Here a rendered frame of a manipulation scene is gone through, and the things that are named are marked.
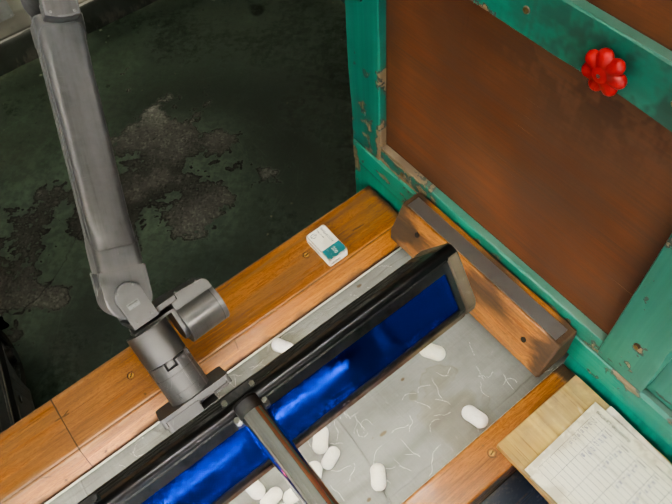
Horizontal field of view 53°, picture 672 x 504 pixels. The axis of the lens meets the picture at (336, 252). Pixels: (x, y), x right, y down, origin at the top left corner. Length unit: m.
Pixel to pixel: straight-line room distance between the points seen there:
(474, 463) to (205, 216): 1.39
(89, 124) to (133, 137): 1.52
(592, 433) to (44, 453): 0.72
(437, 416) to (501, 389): 0.10
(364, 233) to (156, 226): 1.16
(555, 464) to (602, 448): 0.06
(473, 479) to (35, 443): 0.59
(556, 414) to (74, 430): 0.65
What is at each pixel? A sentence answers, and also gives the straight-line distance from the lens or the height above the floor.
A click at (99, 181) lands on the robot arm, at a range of 0.87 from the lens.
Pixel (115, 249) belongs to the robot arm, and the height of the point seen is 0.98.
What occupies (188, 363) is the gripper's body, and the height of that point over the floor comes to 0.86.
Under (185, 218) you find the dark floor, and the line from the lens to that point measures 2.12.
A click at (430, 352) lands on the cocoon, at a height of 0.76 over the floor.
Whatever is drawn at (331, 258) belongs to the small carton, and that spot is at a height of 0.78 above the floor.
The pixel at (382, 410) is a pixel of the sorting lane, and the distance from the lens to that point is 0.96.
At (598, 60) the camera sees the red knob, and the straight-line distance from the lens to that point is 0.62.
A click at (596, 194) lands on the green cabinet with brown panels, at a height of 1.07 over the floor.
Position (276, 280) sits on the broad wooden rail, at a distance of 1.03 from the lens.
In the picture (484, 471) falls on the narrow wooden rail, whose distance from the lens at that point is 0.92.
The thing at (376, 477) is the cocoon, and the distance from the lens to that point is 0.91.
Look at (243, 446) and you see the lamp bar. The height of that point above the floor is 1.08.
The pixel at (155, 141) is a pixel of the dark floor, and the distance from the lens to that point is 2.36.
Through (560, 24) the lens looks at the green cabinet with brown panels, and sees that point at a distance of 0.66.
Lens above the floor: 1.64
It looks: 57 degrees down
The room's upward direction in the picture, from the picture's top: 7 degrees counter-clockwise
